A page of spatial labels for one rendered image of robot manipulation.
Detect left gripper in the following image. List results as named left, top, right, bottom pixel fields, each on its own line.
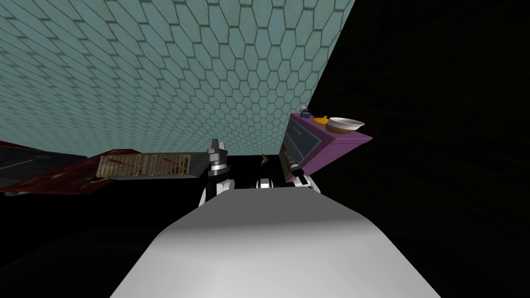
left=208, top=138, right=229, bottom=167

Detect grey rack with beige lattice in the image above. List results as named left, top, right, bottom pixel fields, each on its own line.
left=95, top=152, right=210, bottom=181

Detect white bowl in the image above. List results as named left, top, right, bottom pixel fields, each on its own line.
left=327, top=117, right=365, bottom=135

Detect blue-grey drawer front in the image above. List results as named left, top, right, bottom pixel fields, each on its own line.
left=285, top=120, right=322, bottom=167

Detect purple cabinet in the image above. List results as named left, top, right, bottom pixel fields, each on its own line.
left=278, top=111, right=373, bottom=184

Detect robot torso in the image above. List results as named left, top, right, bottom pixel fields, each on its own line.
left=109, top=177, right=442, bottom=298

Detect dark red patterned furniture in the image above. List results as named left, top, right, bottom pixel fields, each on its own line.
left=0, top=140, right=141, bottom=196

